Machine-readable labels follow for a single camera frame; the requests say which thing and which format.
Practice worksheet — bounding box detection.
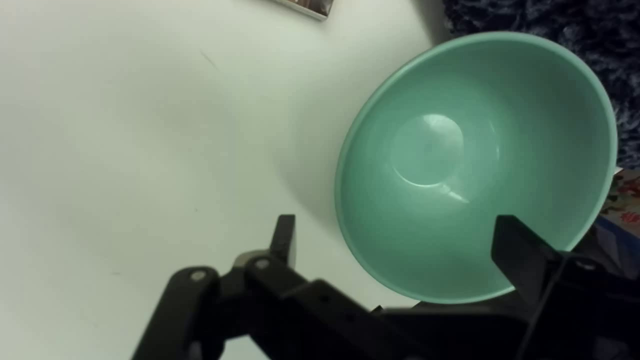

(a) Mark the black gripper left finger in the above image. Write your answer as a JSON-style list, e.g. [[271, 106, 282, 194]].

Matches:
[[131, 213, 377, 360]]

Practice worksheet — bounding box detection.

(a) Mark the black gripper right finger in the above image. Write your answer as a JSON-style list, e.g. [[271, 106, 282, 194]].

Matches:
[[491, 213, 640, 360]]

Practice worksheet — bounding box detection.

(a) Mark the mint green ceramic bowl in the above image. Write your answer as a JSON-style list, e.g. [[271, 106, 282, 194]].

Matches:
[[335, 31, 621, 308]]

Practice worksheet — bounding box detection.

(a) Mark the colourful printed package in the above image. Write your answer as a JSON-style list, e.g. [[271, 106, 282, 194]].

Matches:
[[597, 167, 640, 276]]

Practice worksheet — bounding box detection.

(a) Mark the dark blue speckled cloth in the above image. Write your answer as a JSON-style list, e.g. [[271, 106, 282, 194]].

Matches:
[[440, 0, 640, 171]]

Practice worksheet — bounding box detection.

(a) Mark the small printed card box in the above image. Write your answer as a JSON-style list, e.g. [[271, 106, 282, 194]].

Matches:
[[268, 0, 335, 22]]

